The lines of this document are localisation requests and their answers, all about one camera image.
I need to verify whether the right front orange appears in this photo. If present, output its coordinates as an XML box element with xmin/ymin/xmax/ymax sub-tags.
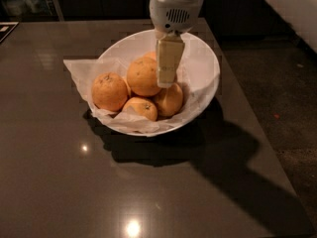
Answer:
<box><xmin>153</xmin><ymin>82</ymin><xmax>183</xmax><ymax>117</ymax></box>

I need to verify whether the left orange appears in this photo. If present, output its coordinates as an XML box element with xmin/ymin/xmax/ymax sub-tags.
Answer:
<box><xmin>91</xmin><ymin>72</ymin><xmax>128</xmax><ymax>112</ymax></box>

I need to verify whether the dark cabinet with glass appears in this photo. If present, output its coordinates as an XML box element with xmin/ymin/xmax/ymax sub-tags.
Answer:
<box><xmin>0</xmin><ymin>0</ymin><xmax>63</xmax><ymax>22</ymax></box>

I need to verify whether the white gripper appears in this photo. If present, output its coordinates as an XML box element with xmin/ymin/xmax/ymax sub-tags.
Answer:
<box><xmin>149</xmin><ymin>0</ymin><xmax>204</xmax><ymax>88</ymax></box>

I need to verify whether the white bowl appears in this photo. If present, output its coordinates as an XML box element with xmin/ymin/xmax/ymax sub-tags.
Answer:
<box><xmin>86</xmin><ymin>29</ymin><xmax>221</xmax><ymax>138</ymax></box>

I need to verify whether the white paper liner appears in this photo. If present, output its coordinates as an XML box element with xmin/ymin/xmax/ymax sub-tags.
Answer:
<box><xmin>62</xmin><ymin>42</ymin><xmax>216</xmax><ymax>134</ymax></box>

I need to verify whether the black device at table edge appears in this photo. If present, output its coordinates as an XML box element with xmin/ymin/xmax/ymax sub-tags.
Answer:
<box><xmin>0</xmin><ymin>22</ymin><xmax>19</xmax><ymax>44</ymax></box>

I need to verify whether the small front orange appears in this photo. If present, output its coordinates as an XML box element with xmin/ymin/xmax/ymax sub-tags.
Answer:
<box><xmin>122</xmin><ymin>97</ymin><xmax>158</xmax><ymax>121</ymax></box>

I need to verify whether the top centre orange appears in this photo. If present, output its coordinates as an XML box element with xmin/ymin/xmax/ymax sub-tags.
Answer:
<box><xmin>127</xmin><ymin>57</ymin><xmax>160</xmax><ymax>97</ymax></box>

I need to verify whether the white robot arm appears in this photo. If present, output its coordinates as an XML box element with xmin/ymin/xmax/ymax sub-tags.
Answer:
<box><xmin>149</xmin><ymin>0</ymin><xmax>204</xmax><ymax>88</ymax></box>

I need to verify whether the back orange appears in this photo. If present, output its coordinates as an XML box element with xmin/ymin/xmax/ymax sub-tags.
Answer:
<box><xmin>143</xmin><ymin>52</ymin><xmax>157</xmax><ymax>60</ymax></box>

